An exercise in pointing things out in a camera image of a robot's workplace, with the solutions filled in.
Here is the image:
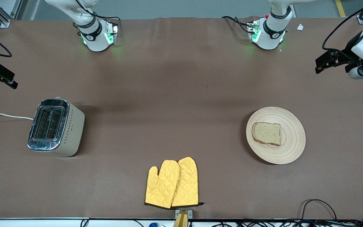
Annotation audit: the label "brown bread slice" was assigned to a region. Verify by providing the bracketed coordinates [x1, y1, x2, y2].
[252, 122, 281, 146]

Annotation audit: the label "black right base cable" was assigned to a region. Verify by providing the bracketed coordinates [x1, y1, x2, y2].
[74, 0, 121, 30]

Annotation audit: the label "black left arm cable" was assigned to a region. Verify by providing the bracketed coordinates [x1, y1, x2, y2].
[322, 0, 363, 61]

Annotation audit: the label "grey metal bracket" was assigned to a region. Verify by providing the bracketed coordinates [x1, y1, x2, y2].
[175, 209, 193, 219]

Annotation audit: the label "white toaster power cable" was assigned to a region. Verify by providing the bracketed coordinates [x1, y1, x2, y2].
[0, 113, 34, 121]

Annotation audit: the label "yellow quilted oven mitt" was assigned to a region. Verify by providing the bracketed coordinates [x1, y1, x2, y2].
[145, 160, 181, 209]
[171, 157, 205, 207]

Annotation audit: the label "tan wooden post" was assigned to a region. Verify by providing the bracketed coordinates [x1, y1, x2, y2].
[173, 211, 189, 227]

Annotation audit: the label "round beige wooden plate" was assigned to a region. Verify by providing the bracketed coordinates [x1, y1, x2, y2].
[246, 107, 306, 165]

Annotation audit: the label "black left base cable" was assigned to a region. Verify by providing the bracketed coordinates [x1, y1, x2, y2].
[222, 15, 255, 34]

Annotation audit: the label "beige chrome two-slot toaster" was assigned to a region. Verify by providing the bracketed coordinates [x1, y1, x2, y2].
[27, 96, 85, 157]

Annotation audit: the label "black looped cable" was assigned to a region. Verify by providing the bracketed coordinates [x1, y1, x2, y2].
[301, 199, 338, 221]

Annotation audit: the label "black cable bundle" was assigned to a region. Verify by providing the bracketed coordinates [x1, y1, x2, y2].
[213, 219, 363, 227]

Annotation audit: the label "black base cable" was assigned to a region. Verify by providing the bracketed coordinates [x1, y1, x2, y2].
[222, 15, 255, 34]
[74, 0, 121, 30]

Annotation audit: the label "brown table cover mat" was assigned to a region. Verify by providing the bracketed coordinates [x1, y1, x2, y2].
[0, 16, 363, 220]

